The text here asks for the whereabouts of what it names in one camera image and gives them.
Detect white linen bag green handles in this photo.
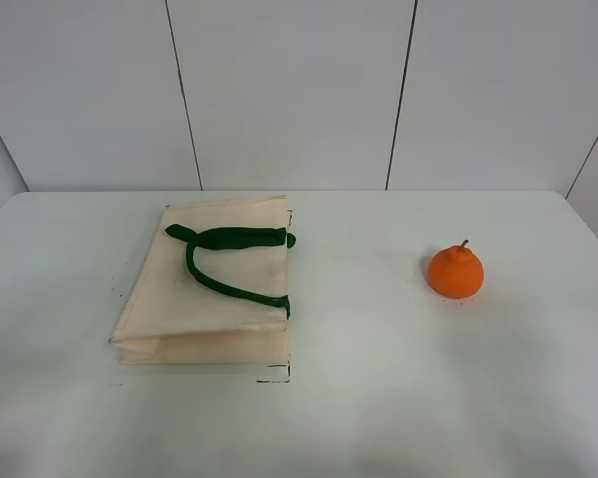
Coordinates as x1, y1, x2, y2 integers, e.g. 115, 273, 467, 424
109, 196, 296, 366

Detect orange with stem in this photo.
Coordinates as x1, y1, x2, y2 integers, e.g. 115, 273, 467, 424
427, 239, 485, 299

